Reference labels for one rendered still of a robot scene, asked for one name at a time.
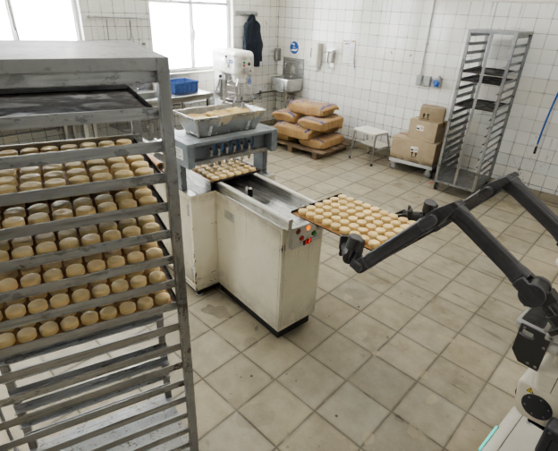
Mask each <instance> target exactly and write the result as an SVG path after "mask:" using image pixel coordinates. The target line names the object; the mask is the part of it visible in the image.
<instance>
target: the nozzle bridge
mask: <svg viewBox="0 0 558 451"><path fill-rule="evenodd" d="M252 136H253V138H254V143H253V138H252ZM174 138H175V149H176V161H177V173H178V184H179V190H181V191H187V176H186V169H188V170H191V169H194V168H195V166H201V165H205V164H209V163H214V162H217V161H222V160H226V159H230V158H235V157H242V156H246V155H250V154H253V166H255V167H257V168H259V169H261V170H262V171H265V170H266V164H267V151H268V150H269V151H276V144H277V129H276V128H274V127H271V126H268V125H265V124H262V123H258V125H257V127H256V128H255V129H250V130H246V131H240V132H230V133H225V134H220V135H215V136H209V137H204V138H197V137H194V136H192V135H190V134H188V133H187V132H186V131H185V130H178V131H174ZM245 138H246V140H247V145H246V147H245V144H246V140H245ZM237 139H239V147H238V140H237ZM249 140H250V145H252V143H253V146H251V147H250V149H248V142H249ZM230 141H231V142H232V148H231V150H229V152H228V153H229V154H228V155H226V154H225V147H226V144H228V148H229V149H230V147H231V142H230ZM241 141H243V147H245V148H243V151H241ZM222 142H223V143H224V150H223V143H222ZM234 142H235V145H236V148H238V149H236V153H233V144H234ZM214 143H215V145H216V152H215V145H214ZM218 146H220V149H221V151H222V150H223V152H221V156H218V154H217V149H218ZM210 148H212V150H213V153H214V152H215V154H213V157H210V156H209V151H210Z"/></svg>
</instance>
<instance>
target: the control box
mask: <svg viewBox="0 0 558 451"><path fill-rule="evenodd" d="M307 226H310V229H309V230H307ZM298 229H300V233H299V234H297V230H298ZM321 230H322V227H319V226H316V225H314V224H312V223H310V222H309V221H305V222H302V223H300V224H297V225H294V226H293V227H292V230H290V235H289V249H290V250H294V249H296V248H299V247H300V246H303V245H305V244H307V243H309V240H310V242H314V241H315V240H317V239H320V238H321ZM313 231H316V232H317V234H316V235H312V233H313ZM301 236H304V240H303V241H301V240H300V237H301ZM304 242H305V244H304Z"/></svg>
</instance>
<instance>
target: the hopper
mask: <svg viewBox="0 0 558 451"><path fill-rule="evenodd" d="M233 107H238V108H239V109H241V108H243V109H246V110H249V112H245V113H238V114H232V115H220V116H214V117H208V118H201V119H194V118H192V117H194V116H197V115H204V114H205V113H206V112H207V111H210V112H212V111H213V112H214V114H218V113H221V112H223V111H227V110H226V108H233ZM266 110H267V109H265V108H262V107H259V106H253V105H251V104H248V103H244V102H237V103H230V104H222V105H215V106H201V107H193V108H186V109H179V110H173V111H174V112H175V114H176V116H177V118H178V119H179V121H180V123H181V124H182V127H183V128H184V130H185V131H186V132H187V133H188V134H190V135H192V136H194V137H197V138H204V137H209V136H215V135H220V134H225V133H230V132H240V131H246V130H250V129H255V128H256V127H257V125H258V123H259V121H260V120H261V118H262V116H263V115H264V113H265V112H266ZM194 112H195V113H194ZM202 113H203V114H202Z"/></svg>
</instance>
